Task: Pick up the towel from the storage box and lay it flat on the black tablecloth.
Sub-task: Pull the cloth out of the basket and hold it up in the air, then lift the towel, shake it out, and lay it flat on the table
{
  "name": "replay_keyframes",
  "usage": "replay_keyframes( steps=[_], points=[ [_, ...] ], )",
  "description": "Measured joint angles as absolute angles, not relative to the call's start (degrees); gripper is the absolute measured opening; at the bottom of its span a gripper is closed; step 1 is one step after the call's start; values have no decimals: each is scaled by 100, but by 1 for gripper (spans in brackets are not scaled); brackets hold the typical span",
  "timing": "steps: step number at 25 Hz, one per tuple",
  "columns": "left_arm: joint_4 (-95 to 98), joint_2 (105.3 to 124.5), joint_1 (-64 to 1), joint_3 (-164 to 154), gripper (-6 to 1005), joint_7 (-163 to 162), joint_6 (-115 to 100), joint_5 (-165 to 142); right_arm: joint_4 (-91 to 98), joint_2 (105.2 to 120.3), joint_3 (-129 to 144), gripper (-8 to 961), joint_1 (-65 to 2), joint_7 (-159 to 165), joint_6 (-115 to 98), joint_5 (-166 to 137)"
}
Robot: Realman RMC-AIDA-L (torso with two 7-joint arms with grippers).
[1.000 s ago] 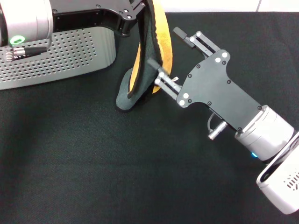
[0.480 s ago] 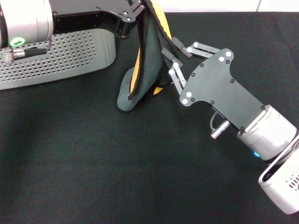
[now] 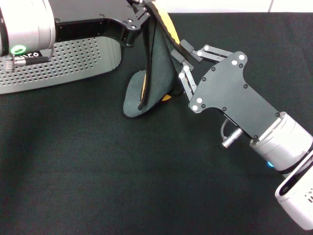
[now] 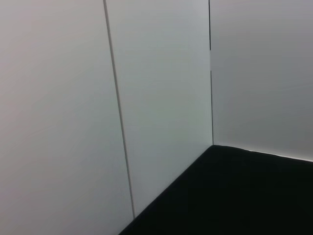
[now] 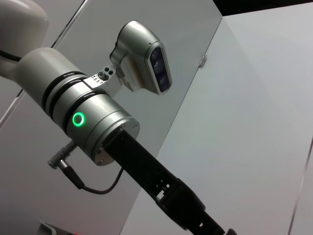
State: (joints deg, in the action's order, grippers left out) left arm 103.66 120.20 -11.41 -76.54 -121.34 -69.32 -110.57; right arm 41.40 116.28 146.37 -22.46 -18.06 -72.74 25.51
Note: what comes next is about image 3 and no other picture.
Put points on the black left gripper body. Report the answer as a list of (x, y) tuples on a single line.
[(97, 9)]

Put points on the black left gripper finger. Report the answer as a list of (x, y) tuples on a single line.
[(142, 12), (137, 2)]

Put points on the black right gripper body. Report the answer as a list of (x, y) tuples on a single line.
[(227, 93)]

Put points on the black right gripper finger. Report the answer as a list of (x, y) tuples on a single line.
[(210, 52), (187, 78)]

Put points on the grey towel with yellow back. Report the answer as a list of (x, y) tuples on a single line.
[(159, 73)]

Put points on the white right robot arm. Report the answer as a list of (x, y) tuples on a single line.
[(281, 142)]

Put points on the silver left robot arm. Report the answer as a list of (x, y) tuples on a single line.
[(27, 24)]

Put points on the grey perforated storage box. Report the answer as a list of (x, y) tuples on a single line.
[(73, 61)]

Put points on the black tablecloth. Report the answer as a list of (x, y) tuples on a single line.
[(122, 171)]

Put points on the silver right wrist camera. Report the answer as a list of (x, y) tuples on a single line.
[(296, 195)]

